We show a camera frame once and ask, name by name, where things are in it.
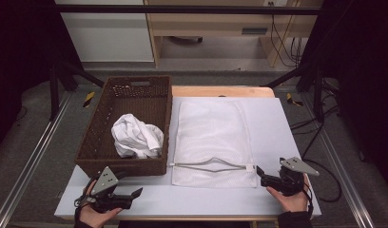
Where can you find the person's left hand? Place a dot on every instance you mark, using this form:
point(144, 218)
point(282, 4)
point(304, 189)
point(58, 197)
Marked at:
point(93, 218)

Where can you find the aluminium floor rail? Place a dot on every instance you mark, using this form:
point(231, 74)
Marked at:
point(33, 152)
point(341, 171)

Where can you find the black metal stand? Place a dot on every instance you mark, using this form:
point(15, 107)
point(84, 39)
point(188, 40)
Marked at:
point(319, 95)
point(54, 95)

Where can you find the light wooden desk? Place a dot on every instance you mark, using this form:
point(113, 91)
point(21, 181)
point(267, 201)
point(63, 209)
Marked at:
point(208, 23)

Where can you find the white garment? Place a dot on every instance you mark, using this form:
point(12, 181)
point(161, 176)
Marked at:
point(135, 136)

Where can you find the brown wicker basket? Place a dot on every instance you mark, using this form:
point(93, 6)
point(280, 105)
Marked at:
point(135, 101)

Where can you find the person's right hand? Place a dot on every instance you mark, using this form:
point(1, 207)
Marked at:
point(293, 202)

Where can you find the black horizontal bar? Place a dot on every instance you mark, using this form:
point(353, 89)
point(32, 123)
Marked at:
point(182, 9)

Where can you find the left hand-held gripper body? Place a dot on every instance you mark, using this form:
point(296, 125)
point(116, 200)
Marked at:
point(104, 182)

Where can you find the wooden table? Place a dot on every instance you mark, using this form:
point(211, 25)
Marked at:
point(214, 91)

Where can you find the white mesh laundry bag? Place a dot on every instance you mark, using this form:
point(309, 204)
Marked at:
point(211, 133)

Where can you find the white cabinet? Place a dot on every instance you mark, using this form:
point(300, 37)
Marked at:
point(109, 38)

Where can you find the dark curtain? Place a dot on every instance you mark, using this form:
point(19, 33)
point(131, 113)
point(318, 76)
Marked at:
point(21, 47)
point(363, 63)

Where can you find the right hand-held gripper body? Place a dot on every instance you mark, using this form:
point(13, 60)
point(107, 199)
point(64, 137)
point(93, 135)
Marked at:
point(292, 183)

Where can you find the white board sheet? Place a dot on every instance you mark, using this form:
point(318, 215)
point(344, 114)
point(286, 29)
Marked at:
point(271, 126)

